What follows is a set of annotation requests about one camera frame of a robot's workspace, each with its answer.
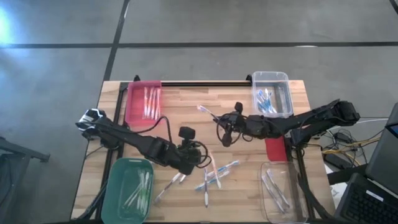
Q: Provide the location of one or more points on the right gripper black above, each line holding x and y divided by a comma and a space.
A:
239, 124

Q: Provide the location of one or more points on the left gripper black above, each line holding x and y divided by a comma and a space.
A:
188, 158

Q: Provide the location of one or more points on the purple white packaged toothbrush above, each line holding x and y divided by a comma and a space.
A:
273, 194
168, 186
203, 109
182, 178

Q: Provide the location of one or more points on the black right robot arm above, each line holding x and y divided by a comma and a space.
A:
311, 118

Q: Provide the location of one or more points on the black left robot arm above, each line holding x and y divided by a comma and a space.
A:
140, 143

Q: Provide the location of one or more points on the tall clear plastic bin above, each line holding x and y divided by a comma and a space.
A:
281, 87

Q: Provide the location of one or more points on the pink plastic bin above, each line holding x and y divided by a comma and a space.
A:
135, 102

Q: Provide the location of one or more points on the green plastic bin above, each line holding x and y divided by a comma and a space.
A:
115, 186

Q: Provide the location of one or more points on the shallow clear plastic tray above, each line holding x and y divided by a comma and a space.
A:
298, 202

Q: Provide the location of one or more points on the black power brick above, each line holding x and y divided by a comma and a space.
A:
332, 158

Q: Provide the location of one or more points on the white paper sheet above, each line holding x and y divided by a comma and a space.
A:
339, 191

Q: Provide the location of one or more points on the computer monitor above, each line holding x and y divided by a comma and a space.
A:
382, 155

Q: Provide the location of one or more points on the grey metal stand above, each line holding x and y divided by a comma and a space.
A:
18, 149

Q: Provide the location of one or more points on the black keyboard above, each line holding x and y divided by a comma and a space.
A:
370, 205

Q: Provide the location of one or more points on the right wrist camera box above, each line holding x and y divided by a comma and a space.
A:
227, 140

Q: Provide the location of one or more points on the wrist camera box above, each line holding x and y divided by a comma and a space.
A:
186, 133
227, 140

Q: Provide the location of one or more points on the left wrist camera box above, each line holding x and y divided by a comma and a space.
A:
186, 133

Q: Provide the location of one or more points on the black table frame rail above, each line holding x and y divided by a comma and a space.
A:
118, 99
202, 84
303, 189

